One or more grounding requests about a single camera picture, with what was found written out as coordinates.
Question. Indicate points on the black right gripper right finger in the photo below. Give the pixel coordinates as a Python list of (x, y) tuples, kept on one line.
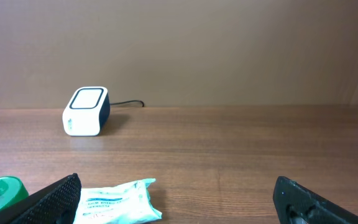
[(296, 204)]

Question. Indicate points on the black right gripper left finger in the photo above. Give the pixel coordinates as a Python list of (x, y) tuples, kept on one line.
[(54, 204)]

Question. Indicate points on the light blue wet wipes pack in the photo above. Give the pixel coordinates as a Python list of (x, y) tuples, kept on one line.
[(125, 203)]

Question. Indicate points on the white barcode scanner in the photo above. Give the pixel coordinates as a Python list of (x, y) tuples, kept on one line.
[(87, 111)]

